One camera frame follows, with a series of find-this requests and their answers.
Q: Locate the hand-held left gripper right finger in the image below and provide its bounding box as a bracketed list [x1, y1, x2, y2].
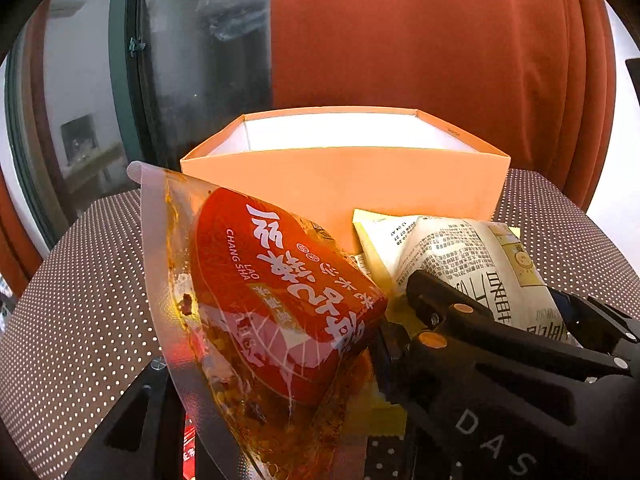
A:
[370, 322, 416, 408]

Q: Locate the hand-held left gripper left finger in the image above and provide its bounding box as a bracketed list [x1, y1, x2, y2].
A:
[65, 360, 190, 480]

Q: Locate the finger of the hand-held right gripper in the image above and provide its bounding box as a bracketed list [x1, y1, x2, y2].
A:
[500, 287, 640, 387]
[405, 270, 497, 350]

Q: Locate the cream printed snack packet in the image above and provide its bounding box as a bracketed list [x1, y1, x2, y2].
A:
[352, 208, 583, 347]

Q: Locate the red label clear snack packet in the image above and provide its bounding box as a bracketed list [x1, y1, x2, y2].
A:
[127, 160, 396, 480]

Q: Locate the orange cardboard box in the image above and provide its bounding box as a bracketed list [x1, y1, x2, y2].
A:
[180, 106, 512, 256]

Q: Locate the pale yellow snack packet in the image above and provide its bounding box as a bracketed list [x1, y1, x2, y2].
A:
[367, 395, 407, 433]

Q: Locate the small red yellow snack packet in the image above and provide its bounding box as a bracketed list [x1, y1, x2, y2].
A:
[182, 410, 202, 480]

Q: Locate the brown polka dot tablecloth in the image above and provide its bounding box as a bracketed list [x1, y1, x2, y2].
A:
[0, 167, 640, 480]

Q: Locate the narrow rust orange curtain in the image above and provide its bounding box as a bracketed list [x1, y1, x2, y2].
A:
[0, 170, 45, 301]

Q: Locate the wide rust orange curtain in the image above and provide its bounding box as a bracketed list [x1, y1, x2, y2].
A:
[270, 0, 617, 211]

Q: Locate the dark green window frame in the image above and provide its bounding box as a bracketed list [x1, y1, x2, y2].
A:
[5, 0, 276, 261]

